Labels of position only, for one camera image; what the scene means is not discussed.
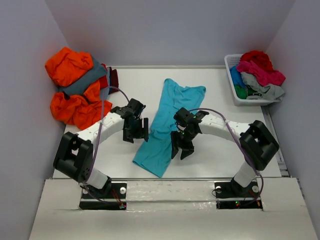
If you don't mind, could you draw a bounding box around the red t shirt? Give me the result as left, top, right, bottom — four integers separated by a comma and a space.
240, 50, 274, 72

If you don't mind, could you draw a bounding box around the white plastic laundry basket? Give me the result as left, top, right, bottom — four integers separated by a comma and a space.
224, 54, 281, 106

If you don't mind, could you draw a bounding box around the dark red folded shirt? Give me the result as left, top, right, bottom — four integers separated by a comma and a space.
99, 67, 119, 90

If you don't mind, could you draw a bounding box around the orange t shirt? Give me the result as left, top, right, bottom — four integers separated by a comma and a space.
44, 46, 113, 130

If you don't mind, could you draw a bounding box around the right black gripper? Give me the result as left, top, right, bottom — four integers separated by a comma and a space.
171, 128, 198, 160

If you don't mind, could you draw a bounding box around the green garment in basket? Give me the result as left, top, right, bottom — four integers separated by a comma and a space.
233, 84, 249, 100

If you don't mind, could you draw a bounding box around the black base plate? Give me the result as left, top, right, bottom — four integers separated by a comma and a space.
211, 181, 263, 210
79, 181, 127, 211

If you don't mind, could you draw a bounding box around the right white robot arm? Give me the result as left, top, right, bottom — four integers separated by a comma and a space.
170, 107, 280, 199

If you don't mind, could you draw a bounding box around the magenta t shirt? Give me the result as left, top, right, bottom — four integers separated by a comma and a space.
236, 60, 286, 87

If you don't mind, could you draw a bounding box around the teal t shirt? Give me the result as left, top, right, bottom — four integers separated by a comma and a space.
132, 78, 206, 178

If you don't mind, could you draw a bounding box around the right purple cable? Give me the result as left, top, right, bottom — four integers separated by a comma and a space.
188, 107, 265, 208

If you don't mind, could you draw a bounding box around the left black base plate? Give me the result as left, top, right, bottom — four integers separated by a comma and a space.
79, 181, 127, 211

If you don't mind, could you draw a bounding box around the grey t shirt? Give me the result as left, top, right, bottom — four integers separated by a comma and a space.
240, 72, 285, 101

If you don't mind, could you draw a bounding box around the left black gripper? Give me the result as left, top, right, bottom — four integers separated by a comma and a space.
123, 117, 149, 144

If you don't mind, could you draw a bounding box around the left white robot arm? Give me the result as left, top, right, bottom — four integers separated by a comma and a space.
53, 98, 149, 199

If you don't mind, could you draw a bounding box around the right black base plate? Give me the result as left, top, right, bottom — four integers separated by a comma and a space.
211, 181, 263, 210

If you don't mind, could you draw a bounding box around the blue t shirt in basket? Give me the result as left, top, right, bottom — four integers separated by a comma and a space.
229, 65, 246, 88

